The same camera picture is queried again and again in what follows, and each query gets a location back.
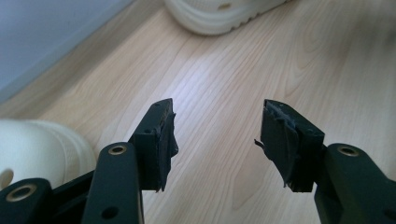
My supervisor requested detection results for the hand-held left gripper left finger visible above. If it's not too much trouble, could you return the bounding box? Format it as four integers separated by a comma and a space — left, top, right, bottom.
129, 98, 179, 192

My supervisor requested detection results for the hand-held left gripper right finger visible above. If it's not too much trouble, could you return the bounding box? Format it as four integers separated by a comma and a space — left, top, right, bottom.
254, 99, 326, 193

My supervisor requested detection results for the cream clog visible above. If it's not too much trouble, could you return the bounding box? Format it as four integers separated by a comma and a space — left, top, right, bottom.
163, 0, 290, 35
0, 119, 97, 190

